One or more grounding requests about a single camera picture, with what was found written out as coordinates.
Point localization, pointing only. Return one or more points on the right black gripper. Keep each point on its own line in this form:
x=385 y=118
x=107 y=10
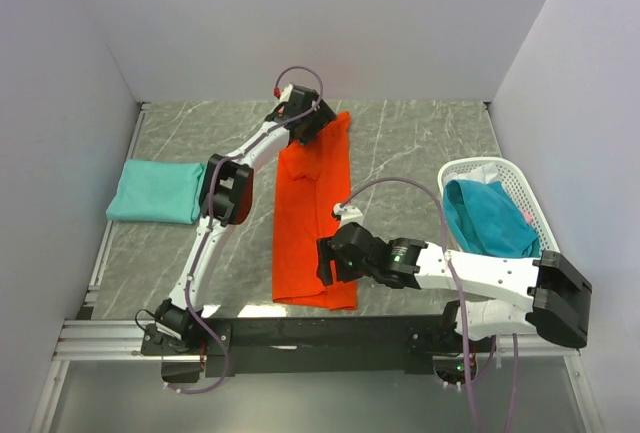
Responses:
x=326 y=255

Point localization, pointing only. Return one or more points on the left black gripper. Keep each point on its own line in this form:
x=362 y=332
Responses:
x=322 y=117

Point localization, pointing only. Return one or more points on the orange t-shirt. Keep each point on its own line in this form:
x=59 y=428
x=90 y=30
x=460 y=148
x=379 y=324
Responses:
x=310 y=181

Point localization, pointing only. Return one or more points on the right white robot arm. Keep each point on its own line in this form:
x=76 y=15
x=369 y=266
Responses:
x=547 y=295

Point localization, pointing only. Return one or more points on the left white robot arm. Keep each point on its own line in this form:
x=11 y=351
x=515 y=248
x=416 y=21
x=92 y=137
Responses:
x=225 y=202

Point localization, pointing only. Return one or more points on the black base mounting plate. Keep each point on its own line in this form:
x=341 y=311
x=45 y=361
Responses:
x=409 y=344

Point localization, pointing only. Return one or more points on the teal t-shirt in basket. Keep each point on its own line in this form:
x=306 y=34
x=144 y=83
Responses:
x=484 y=220

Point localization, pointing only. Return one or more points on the white garment in basket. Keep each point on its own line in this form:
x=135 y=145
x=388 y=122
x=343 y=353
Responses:
x=485 y=174

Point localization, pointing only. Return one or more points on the folded mint green t-shirt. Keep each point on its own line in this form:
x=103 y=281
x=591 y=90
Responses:
x=161 y=192

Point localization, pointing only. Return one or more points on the pink garment in basket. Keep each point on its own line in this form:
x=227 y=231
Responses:
x=527 y=217

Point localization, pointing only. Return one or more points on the white plastic laundry basket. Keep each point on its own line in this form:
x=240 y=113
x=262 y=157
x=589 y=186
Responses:
x=516 y=186

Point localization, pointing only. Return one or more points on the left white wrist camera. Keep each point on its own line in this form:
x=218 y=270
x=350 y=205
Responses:
x=283 y=94

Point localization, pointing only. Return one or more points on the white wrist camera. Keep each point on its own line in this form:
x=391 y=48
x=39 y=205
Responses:
x=283 y=94
x=346 y=214

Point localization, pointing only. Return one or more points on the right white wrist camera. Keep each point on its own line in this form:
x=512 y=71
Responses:
x=346 y=214

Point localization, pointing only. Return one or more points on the aluminium frame rail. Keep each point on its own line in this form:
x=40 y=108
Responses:
x=121 y=340

